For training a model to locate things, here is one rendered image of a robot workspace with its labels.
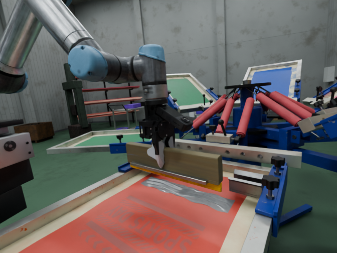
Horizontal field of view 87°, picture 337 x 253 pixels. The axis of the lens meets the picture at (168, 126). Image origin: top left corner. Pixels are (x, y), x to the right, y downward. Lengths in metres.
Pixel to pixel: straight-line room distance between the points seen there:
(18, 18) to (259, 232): 0.93
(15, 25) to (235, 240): 0.92
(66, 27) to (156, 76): 0.24
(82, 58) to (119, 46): 9.53
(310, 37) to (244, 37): 2.23
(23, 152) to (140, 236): 0.49
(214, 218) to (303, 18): 8.66
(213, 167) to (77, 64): 0.40
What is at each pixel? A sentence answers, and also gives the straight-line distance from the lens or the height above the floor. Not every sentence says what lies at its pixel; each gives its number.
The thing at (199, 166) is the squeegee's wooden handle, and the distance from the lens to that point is 0.50.
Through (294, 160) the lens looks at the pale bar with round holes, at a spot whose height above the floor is 1.02.
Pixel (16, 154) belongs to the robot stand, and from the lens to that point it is 0.78.
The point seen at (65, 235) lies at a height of 0.95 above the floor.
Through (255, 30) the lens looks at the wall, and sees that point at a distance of 8.60.
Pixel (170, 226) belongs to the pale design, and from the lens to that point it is 0.55.
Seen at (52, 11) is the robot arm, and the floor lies 1.51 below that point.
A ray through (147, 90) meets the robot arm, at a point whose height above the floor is 1.32.
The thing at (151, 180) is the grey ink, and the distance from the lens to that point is 0.77.
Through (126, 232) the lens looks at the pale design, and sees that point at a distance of 0.56.
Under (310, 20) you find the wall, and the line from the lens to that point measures 9.01.
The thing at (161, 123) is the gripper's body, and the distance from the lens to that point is 0.53.
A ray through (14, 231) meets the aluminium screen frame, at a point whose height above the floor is 0.98.
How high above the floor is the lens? 1.31
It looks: 11 degrees down
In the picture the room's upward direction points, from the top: 5 degrees counter-clockwise
